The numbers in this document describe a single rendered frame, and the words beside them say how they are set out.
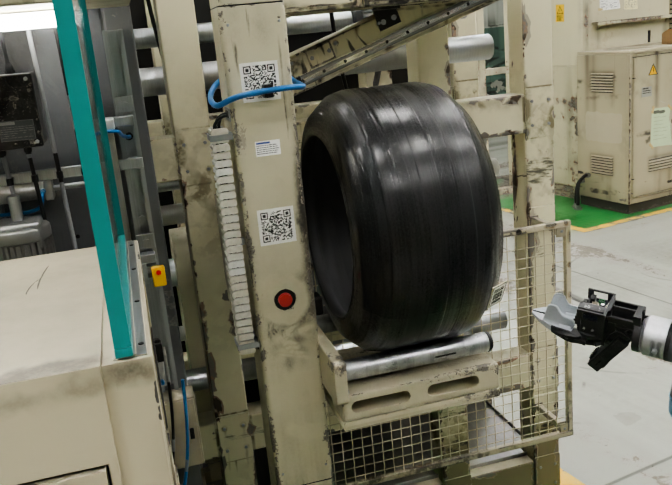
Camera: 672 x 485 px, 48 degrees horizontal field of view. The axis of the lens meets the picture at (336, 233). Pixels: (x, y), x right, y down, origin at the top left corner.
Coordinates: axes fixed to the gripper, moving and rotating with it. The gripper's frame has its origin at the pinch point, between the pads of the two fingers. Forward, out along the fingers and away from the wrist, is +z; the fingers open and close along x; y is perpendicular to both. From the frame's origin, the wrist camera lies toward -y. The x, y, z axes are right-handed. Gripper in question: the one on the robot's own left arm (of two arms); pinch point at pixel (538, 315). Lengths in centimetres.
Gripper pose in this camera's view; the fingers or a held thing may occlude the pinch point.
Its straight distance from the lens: 158.9
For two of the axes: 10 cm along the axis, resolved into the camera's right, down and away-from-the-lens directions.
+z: -8.3, -1.9, 5.2
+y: -1.5, -8.3, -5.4
